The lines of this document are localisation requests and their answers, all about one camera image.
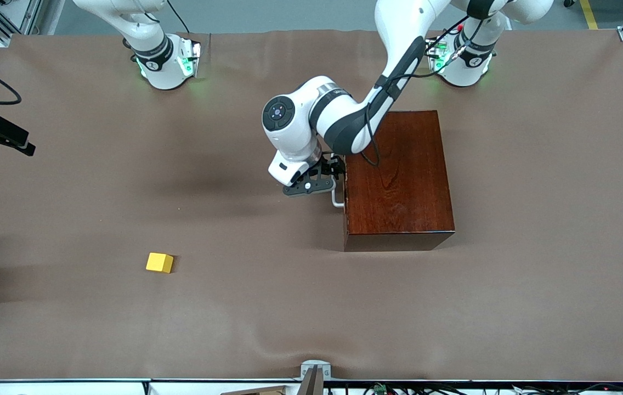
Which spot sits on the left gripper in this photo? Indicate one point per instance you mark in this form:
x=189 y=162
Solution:
x=335 y=165

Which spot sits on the yellow block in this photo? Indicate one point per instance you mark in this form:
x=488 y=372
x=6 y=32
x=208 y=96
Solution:
x=158 y=262

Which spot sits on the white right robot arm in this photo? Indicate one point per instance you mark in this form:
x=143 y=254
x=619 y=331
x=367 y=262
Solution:
x=152 y=55

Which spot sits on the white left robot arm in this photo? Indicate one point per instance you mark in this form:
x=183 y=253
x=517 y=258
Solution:
x=344 y=126

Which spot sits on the dark brown wooden cabinet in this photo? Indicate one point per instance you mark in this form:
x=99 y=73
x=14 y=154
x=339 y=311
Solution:
x=405 y=186

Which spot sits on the brown table cloth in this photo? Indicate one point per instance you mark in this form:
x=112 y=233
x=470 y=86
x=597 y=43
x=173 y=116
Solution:
x=234 y=318

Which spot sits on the brown cardboard piece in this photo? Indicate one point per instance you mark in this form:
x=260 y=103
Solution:
x=262 y=391

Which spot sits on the aluminium frame with struts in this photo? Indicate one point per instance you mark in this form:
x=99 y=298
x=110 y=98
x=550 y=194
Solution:
x=21 y=13

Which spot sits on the grey metal bracket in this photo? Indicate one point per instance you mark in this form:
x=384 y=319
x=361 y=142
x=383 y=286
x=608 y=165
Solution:
x=315 y=367

